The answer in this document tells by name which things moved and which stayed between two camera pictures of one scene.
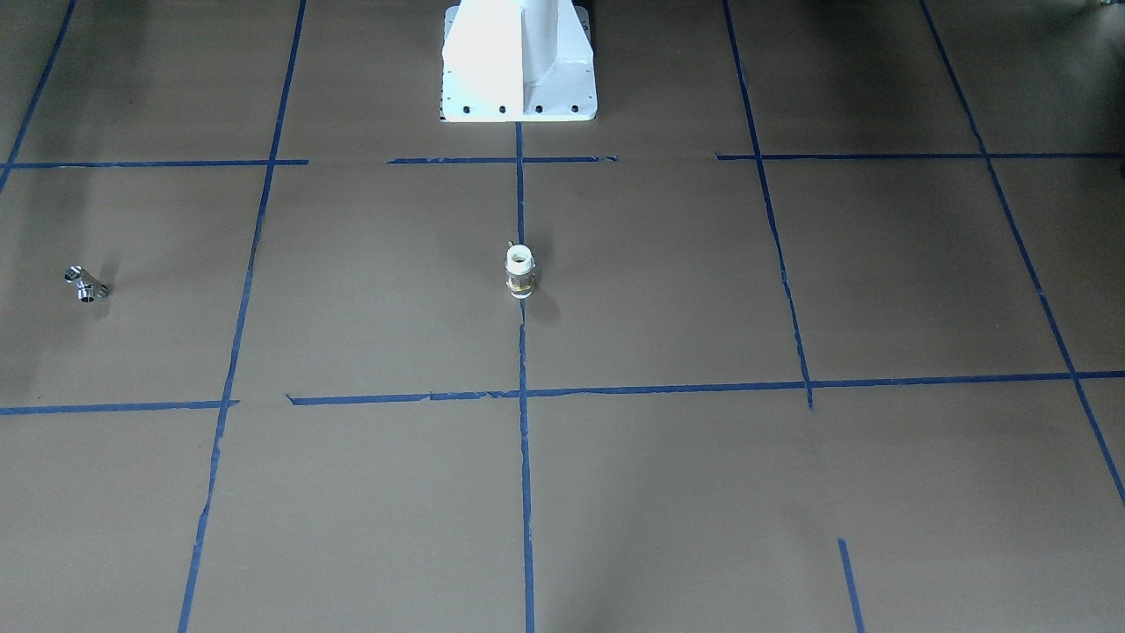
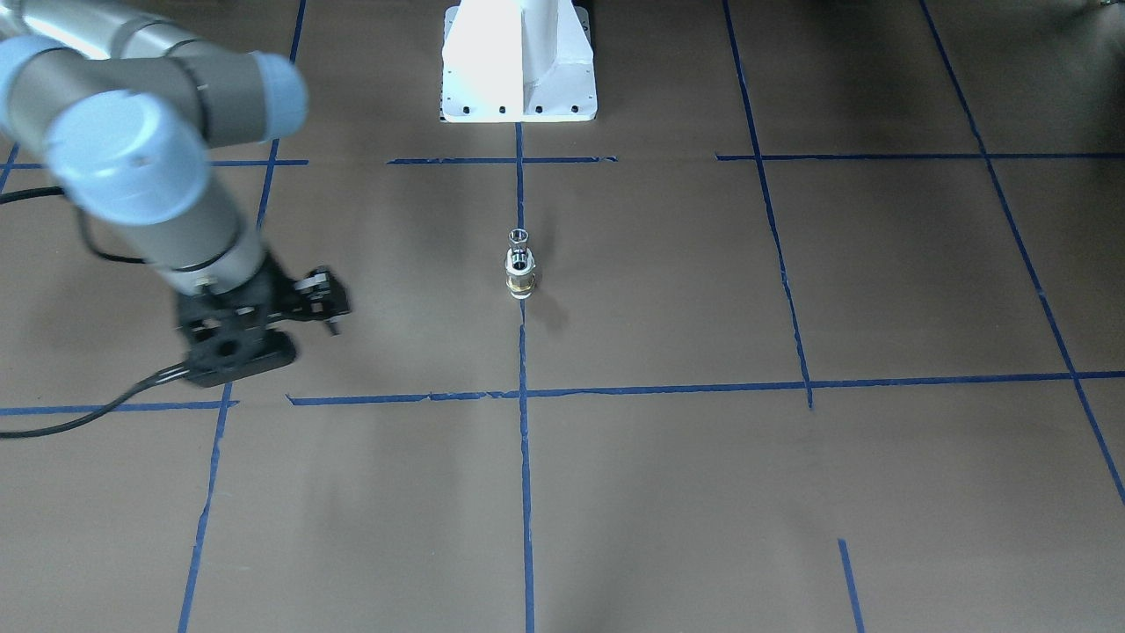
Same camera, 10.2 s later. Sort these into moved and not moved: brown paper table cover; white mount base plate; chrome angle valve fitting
Moved: chrome angle valve fitting
Not moved: brown paper table cover; white mount base plate
